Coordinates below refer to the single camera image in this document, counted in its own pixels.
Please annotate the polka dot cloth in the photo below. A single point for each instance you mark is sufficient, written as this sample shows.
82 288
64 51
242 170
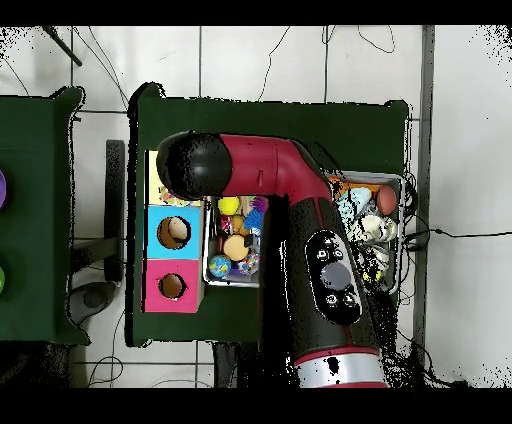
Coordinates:
176 198

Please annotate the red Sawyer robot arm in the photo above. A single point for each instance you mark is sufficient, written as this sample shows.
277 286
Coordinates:
260 164

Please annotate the shallow mesh toy bin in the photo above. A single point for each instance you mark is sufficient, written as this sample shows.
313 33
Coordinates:
232 282

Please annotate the wooden box with three holes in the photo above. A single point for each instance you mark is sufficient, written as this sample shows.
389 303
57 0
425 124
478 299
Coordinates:
176 304

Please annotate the purple spiky ball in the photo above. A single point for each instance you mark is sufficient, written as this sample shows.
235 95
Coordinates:
260 203

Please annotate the smooth yellow ball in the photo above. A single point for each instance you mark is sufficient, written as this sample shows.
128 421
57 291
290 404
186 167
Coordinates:
228 204

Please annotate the tan round squishy toy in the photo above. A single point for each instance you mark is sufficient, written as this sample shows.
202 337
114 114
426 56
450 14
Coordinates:
236 247

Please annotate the globe print ball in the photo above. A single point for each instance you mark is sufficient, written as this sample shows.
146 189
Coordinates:
219 266

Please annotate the dark green tablecloth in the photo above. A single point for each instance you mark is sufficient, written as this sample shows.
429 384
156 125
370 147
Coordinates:
260 116

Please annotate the light blue cloth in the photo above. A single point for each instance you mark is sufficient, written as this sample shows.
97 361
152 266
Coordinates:
356 200

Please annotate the cream knitted cloth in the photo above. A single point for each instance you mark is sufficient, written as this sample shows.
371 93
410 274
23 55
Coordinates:
372 228

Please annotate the brown toy football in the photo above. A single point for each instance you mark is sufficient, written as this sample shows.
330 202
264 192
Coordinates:
386 200

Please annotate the black upright bar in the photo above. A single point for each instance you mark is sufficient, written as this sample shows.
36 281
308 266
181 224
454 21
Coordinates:
115 180

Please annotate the grey floor base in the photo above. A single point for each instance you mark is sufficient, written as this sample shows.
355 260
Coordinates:
94 300

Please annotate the green cloth side table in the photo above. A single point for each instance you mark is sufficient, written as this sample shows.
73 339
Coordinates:
32 180

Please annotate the purple disc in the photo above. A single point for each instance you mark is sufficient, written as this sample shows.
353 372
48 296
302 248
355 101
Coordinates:
1 190

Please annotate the black rod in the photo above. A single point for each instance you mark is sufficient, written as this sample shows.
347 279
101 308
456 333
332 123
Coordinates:
62 46

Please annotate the green disc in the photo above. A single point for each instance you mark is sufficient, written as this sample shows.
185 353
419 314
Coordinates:
1 280

